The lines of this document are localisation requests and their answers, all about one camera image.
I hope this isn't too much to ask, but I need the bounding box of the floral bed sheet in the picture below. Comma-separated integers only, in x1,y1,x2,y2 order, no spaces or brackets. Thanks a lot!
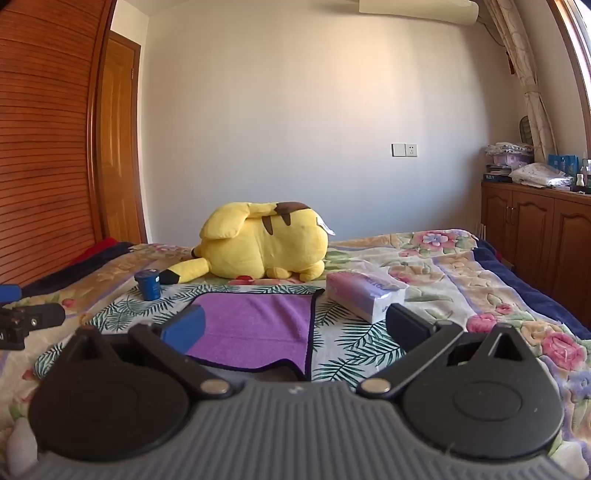
0,228,591,480

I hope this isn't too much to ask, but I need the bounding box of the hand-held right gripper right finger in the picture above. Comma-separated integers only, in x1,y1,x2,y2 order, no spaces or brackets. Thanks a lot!
355,302,529,398

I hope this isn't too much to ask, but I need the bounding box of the wooden door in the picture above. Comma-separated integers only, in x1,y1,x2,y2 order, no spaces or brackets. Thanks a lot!
98,31,149,245

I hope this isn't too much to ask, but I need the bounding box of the white fluffy cloth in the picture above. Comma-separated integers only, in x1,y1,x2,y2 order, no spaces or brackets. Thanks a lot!
6,416,38,477

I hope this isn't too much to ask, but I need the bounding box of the tissue pack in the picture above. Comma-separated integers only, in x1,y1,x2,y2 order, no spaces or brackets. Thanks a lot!
325,270,408,324

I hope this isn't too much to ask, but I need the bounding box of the small bottle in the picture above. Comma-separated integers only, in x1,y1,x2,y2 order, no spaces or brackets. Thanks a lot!
573,159,591,193

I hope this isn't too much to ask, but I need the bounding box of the leaf print cloth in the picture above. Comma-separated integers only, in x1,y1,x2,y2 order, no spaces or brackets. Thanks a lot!
34,282,416,385

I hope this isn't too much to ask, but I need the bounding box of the patterned curtain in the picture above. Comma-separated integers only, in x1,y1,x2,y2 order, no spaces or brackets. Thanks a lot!
488,0,560,163

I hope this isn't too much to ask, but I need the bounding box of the folded white cloth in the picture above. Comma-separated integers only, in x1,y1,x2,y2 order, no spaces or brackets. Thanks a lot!
508,162,574,189

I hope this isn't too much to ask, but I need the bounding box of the stack of boxes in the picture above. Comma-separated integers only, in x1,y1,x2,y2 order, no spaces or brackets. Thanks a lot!
483,142,535,184

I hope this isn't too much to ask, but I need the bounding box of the blue box set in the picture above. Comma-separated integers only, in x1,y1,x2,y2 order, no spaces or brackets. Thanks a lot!
547,154,581,179

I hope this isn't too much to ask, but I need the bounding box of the white air conditioner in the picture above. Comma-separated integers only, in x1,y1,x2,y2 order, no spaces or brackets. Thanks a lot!
359,0,480,27

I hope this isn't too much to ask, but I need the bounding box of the wooden slatted wardrobe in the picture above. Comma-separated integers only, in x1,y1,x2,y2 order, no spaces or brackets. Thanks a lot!
0,0,117,288

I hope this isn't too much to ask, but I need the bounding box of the wooden window frame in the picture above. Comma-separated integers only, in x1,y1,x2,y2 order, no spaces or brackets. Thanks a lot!
547,0,591,121

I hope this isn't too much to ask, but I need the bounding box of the yellow plush toy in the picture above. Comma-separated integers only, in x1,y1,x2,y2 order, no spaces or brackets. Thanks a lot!
191,200,336,285

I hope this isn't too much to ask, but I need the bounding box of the blue cup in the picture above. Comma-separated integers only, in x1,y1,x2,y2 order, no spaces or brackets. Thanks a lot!
134,270,162,301

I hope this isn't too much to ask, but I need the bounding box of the purple towel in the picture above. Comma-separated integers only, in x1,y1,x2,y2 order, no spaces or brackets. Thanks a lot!
186,288,325,376

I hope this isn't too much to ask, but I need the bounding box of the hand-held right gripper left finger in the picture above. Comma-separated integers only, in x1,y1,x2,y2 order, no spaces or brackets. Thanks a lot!
60,305,234,400

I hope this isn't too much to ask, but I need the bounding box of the red cloth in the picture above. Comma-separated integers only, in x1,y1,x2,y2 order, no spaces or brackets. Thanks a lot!
68,237,122,267

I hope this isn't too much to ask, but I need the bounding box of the wooden cabinet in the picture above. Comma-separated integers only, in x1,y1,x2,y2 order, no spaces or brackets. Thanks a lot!
479,179,591,325

